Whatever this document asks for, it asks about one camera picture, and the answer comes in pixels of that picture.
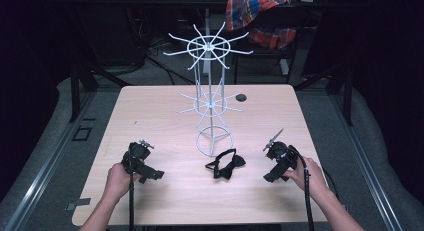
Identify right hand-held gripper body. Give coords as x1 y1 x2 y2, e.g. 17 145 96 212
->
262 141 300 184

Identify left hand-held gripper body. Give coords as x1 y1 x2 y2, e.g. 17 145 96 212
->
120 141 166 185

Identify black bow tie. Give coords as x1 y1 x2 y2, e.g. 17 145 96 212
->
205 148 247 181

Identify white wire display rack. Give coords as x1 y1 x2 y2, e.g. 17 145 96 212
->
162 21 254 158

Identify person's left hand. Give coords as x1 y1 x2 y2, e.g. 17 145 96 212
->
105 162 143 201

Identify person's right hand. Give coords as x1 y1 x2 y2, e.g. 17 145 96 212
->
283 156 330 201

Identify black tape square outline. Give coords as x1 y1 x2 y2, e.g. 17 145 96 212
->
71 125 94 142

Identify grey tape strip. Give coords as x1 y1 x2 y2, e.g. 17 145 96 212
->
64 197 92 212

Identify black metal stand leg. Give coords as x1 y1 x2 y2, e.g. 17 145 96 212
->
326 62 355 127
67 62 100 124

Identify plaid cloth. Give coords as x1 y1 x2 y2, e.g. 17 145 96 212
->
225 0 298 52

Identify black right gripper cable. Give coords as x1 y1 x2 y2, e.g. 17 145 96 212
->
288 144 316 231

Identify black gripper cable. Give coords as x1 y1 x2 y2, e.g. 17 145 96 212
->
288 144 316 231
127 151 136 231

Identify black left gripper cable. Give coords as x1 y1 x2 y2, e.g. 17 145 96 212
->
127 151 136 231

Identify black metal chair frame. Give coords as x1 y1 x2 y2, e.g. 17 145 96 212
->
231 0 306 86

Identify black floor cables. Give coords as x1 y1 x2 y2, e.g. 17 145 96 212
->
145 37 196 86

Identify aluminium floor rail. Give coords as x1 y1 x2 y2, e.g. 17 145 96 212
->
331 92 405 231
2 90 98 231

